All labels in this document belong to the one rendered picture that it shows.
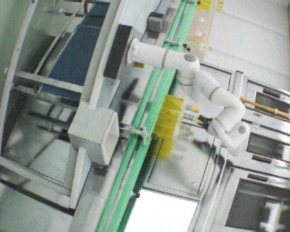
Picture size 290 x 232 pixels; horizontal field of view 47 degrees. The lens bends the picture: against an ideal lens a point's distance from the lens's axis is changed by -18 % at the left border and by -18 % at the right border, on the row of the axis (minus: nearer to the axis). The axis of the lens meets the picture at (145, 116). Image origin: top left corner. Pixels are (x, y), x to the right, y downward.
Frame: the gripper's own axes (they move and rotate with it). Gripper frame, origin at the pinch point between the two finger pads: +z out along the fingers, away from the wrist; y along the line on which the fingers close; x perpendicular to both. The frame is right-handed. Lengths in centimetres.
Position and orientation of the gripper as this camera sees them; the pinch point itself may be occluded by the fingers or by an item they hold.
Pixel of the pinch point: (201, 120)
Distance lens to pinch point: 207.9
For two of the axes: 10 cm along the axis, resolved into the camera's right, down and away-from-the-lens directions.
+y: 0.1, -5.4, -8.4
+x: -5.4, 7.0, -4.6
